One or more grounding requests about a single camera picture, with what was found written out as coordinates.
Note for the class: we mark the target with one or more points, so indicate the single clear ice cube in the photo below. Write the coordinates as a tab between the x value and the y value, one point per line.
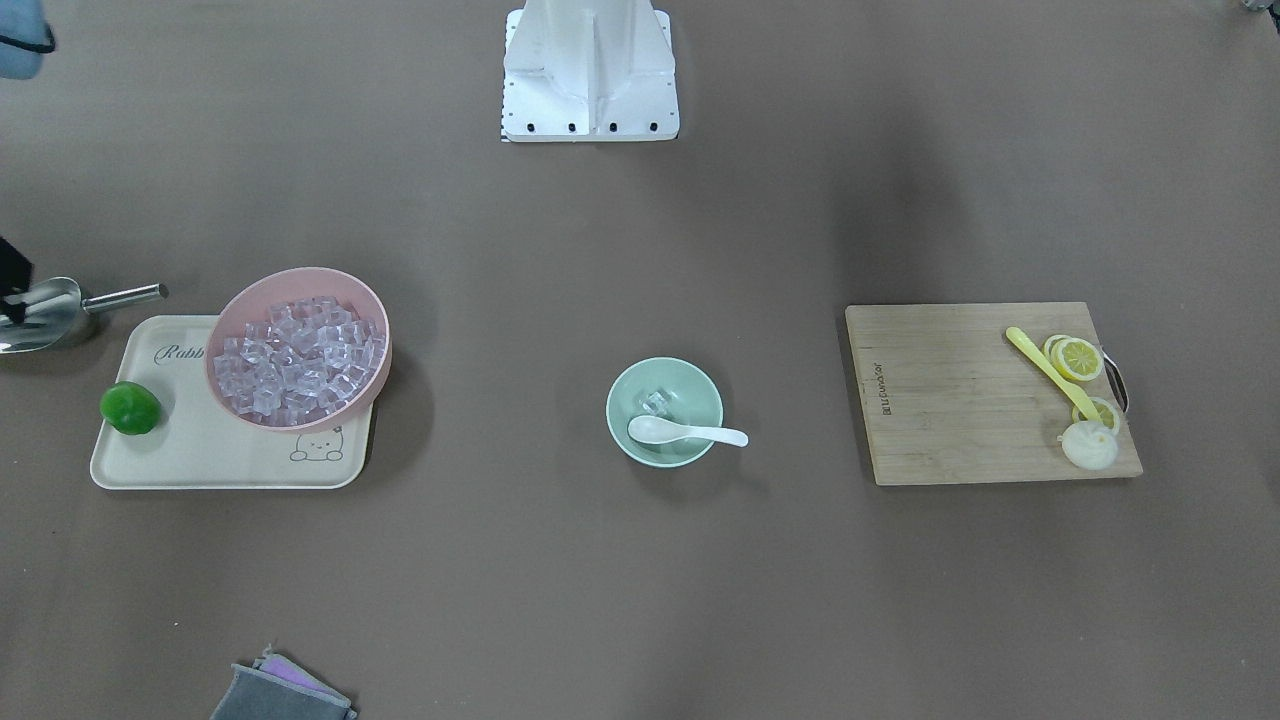
657	404

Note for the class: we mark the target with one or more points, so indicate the white ceramic spoon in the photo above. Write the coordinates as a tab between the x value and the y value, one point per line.
655	430

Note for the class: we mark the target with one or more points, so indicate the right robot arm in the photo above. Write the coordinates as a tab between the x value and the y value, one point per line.
26	39

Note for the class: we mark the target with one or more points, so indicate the mint green bowl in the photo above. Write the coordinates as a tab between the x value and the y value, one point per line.
695	400

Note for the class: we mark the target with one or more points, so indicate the pile of clear ice cubes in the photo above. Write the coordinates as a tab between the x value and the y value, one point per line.
306	360

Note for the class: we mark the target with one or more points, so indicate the pink bowl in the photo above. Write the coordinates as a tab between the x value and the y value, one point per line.
293	284

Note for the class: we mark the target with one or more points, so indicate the metal ice scoop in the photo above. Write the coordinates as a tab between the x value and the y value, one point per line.
61	313

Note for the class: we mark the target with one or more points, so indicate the wooden cutting board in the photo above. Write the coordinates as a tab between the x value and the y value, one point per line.
947	399

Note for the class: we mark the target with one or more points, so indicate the yellow plastic knife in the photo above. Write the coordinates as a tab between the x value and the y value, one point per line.
1080	400

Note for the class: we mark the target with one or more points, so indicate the lemon slice front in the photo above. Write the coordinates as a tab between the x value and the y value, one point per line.
1075	359

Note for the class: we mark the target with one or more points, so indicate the lemon slice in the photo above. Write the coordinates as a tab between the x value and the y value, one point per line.
1107	413
1075	359

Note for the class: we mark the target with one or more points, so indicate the cream rectangular tray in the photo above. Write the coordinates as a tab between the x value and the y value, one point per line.
198	445

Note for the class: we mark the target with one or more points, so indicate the lemon slice rear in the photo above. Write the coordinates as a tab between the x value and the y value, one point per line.
1107	413

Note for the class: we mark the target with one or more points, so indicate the grey folded cloth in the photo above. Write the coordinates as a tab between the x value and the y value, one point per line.
276	687

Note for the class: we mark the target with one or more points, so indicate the green lime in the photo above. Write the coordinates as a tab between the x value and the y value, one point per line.
130	408

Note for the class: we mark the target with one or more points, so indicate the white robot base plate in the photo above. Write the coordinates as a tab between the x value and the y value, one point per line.
589	71

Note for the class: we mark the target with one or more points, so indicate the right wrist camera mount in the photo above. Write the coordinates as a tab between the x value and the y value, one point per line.
16	274

